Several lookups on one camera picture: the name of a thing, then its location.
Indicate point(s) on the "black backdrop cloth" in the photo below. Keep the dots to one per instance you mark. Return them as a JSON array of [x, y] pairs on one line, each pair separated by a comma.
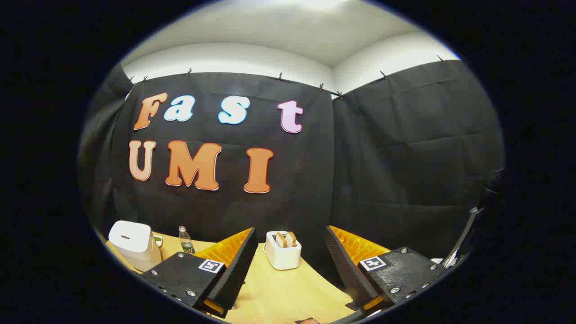
[[382, 157]]

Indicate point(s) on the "small white green cup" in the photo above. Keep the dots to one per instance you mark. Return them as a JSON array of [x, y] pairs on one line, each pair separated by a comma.
[[158, 240]]

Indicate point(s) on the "clear plastic water bottle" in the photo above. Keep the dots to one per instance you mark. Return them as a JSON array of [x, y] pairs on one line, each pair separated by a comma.
[[186, 240]]

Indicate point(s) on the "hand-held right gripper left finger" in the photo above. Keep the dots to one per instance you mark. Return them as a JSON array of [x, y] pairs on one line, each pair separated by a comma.
[[238, 270]]

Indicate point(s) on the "white toaster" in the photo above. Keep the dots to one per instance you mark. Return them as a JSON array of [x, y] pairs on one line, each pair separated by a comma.
[[282, 258]]

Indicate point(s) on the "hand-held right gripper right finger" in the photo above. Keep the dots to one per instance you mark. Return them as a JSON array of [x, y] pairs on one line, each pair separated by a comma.
[[344, 270]]

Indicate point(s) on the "white rice cooker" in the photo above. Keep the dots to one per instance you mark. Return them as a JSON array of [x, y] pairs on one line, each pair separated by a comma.
[[132, 245]]

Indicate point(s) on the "dark grey bar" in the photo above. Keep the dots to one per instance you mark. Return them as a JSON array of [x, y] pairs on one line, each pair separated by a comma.
[[463, 234]]

